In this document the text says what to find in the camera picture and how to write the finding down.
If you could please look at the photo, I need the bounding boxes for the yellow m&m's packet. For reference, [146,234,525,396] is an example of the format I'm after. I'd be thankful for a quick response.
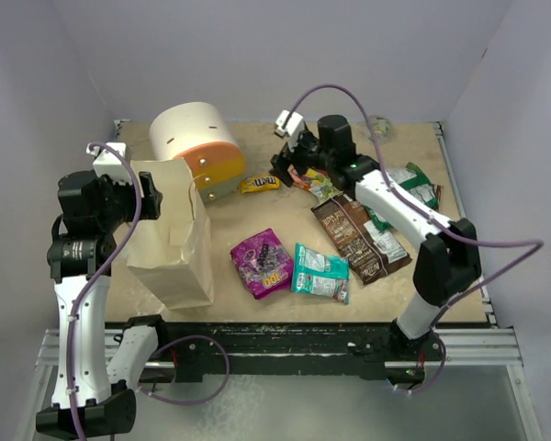
[240,174,281,194]

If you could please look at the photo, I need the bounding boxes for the teal fox's mint bag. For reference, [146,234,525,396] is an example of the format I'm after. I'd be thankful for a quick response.
[291,243,350,305]

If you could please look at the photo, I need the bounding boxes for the black aluminium base frame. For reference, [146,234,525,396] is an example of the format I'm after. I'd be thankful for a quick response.
[104,122,523,379]

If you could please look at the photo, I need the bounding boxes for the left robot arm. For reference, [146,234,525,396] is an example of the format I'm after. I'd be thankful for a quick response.
[36,171,171,440]

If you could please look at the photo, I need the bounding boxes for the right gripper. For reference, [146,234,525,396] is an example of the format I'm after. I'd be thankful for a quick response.
[271,128,335,187]

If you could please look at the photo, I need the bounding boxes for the brown chips bag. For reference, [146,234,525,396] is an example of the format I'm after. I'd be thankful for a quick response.
[311,194,411,285]

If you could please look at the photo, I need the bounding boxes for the white orange cylinder container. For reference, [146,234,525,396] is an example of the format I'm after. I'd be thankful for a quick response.
[149,102,246,203]

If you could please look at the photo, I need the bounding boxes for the green chips bag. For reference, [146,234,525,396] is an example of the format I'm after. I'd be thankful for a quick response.
[387,163,442,210]

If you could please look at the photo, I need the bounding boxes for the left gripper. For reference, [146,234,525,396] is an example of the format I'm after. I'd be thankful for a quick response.
[96,170,161,232]

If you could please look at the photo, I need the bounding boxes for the brown paper bag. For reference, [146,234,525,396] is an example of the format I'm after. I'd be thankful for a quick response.
[125,158,215,310]

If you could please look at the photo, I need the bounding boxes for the small green himalaya sachet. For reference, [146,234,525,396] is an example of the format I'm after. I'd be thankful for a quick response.
[310,180,343,204]

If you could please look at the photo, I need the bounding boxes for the purple candy bag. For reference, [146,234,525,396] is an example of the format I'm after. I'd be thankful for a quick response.
[231,229,294,300]

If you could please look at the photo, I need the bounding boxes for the tape roll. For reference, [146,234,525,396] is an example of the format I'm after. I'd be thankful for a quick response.
[366,115,395,145]

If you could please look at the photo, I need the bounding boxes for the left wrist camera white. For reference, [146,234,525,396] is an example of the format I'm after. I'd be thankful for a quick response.
[85,141,132,186]

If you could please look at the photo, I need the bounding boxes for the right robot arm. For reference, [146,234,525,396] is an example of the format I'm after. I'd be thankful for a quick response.
[270,110,481,359]

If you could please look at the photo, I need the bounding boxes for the orange fox's fruits candy bag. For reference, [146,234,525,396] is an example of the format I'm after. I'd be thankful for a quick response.
[287,165,331,191]

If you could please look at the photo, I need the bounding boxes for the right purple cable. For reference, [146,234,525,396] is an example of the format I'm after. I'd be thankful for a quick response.
[286,84,545,396]

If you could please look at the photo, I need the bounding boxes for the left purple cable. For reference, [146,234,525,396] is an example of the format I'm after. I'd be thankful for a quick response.
[63,141,232,441]

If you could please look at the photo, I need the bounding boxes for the purple cable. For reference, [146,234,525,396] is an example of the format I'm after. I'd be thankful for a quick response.
[286,84,545,396]
[63,141,232,441]

